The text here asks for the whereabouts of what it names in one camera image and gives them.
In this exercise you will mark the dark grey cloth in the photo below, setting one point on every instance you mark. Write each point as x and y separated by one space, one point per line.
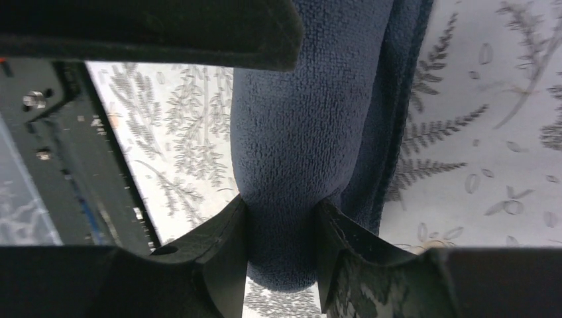
331 129

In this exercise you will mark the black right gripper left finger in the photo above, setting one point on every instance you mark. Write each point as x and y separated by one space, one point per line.
201 274

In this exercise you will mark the floral table cloth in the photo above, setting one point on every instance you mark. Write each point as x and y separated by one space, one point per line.
480 163

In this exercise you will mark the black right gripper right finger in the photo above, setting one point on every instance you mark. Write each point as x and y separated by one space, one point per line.
361 275

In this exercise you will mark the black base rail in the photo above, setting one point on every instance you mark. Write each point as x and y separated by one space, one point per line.
67 144

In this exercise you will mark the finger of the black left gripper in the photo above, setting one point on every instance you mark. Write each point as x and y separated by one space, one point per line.
262 35

